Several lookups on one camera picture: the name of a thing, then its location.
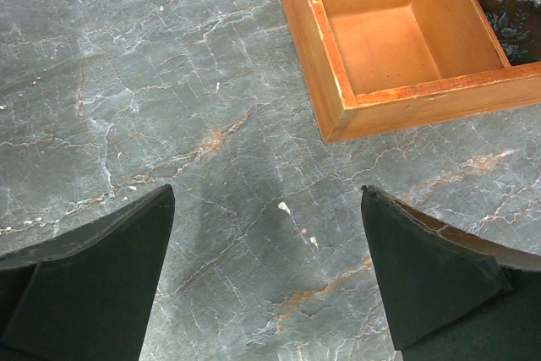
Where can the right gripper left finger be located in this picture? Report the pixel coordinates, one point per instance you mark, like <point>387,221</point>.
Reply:
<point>87,294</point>

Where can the orange wooden divider tray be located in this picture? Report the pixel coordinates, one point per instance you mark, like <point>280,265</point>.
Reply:
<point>376,66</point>

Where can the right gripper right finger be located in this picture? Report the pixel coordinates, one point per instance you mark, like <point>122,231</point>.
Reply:
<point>449,294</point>

